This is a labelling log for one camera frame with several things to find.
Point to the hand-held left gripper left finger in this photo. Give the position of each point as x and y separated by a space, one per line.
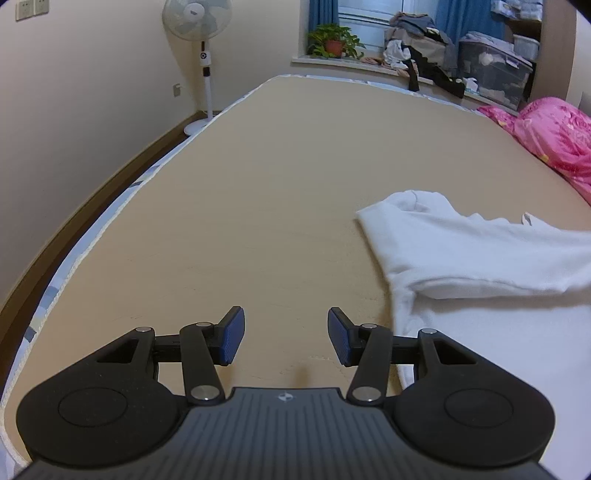
232 334

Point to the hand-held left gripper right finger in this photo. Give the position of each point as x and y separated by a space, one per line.
340 337

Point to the white shirt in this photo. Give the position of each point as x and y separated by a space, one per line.
485 258

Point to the pile of clothes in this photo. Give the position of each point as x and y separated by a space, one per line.
418 32

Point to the bed with beige mat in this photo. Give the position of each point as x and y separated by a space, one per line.
254 207

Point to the black garment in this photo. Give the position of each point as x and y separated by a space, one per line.
438 74

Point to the tissue pack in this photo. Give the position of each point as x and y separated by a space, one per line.
471 84

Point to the pink floral quilt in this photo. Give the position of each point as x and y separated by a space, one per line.
554 129

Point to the potted green plant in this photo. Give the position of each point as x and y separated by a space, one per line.
333 39

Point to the clear plastic storage bin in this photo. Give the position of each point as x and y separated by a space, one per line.
496 69

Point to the white standing fan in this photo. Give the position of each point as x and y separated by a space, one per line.
196 18

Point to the white framed window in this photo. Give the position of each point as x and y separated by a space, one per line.
369 14

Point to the blue curtain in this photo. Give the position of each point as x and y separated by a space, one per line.
461 18
323 11

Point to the small white storage box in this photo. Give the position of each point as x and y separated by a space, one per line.
527 46

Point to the wooden bookshelf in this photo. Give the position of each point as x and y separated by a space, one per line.
526 18

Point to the stack of white boxes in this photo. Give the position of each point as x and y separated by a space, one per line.
517 9

